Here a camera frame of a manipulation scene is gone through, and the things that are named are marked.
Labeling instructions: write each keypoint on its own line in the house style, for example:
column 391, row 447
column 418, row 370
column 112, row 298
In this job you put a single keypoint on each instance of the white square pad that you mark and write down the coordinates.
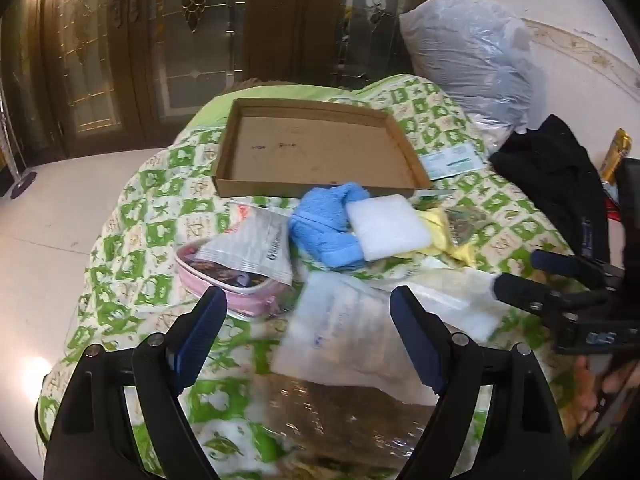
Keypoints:
column 387, row 227

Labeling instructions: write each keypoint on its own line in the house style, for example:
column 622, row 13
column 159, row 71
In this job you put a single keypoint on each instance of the green patterned blanket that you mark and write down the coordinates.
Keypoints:
column 150, row 240

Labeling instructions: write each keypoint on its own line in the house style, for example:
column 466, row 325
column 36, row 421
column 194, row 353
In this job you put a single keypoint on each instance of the silver foil packet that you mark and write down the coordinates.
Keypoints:
column 255, row 250

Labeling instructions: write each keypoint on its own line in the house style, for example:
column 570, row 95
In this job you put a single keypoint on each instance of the person's right hand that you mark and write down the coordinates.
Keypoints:
column 595, row 390

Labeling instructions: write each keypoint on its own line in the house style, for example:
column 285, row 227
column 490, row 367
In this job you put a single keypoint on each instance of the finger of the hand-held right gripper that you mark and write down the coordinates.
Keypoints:
column 525, row 295
column 555, row 262

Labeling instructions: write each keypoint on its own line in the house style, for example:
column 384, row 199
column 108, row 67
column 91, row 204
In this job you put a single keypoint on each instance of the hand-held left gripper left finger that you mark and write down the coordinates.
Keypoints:
column 200, row 330

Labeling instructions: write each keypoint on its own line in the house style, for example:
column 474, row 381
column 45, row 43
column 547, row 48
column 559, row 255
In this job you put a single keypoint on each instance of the yellow towel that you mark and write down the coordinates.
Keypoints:
column 440, row 242

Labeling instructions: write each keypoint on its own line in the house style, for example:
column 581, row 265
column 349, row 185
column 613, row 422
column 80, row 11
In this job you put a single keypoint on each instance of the clear plastic wrapped packet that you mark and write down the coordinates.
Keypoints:
column 340, row 425

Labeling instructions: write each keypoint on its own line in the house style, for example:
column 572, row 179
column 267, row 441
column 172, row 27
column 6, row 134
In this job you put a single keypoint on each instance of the black cloth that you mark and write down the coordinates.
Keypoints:
column 550, row 175

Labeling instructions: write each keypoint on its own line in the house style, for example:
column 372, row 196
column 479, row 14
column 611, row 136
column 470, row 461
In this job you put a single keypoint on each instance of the green white paper packet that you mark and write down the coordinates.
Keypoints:
column 450, row 161

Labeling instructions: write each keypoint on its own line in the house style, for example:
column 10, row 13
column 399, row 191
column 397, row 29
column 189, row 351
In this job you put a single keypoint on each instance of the clear bag of beige filling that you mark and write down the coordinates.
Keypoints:
column 495, row 132

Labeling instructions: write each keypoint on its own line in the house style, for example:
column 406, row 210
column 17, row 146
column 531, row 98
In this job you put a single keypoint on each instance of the blue towel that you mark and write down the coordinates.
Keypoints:
column 320, row 230

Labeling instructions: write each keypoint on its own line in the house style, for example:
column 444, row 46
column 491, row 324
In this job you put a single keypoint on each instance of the gold snack packet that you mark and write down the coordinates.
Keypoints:
column 619, row 152

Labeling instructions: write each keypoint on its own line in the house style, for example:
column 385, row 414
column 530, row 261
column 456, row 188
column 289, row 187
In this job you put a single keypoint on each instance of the clear packet of white gauze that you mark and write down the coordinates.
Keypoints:
column 340, row 330

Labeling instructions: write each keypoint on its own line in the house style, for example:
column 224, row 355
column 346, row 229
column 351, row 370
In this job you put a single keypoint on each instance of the pink clear pouch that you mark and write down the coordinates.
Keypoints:
column 245, row 291

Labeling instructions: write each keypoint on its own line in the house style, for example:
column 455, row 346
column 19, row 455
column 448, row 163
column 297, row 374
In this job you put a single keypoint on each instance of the wooden glass doors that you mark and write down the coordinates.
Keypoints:
column 140, row 60

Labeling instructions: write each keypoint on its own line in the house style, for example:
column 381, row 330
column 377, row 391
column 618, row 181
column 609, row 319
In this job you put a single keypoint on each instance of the shallow cardboard box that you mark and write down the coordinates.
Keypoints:
column 320, row 150

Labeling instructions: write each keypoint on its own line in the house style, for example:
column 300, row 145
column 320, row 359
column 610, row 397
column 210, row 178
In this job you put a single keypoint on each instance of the floor stand with purple base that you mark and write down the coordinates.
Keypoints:
column 22, row 183

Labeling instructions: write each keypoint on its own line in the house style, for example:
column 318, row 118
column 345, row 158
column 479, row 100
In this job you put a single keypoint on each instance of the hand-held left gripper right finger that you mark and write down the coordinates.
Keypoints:
column 417, row 345

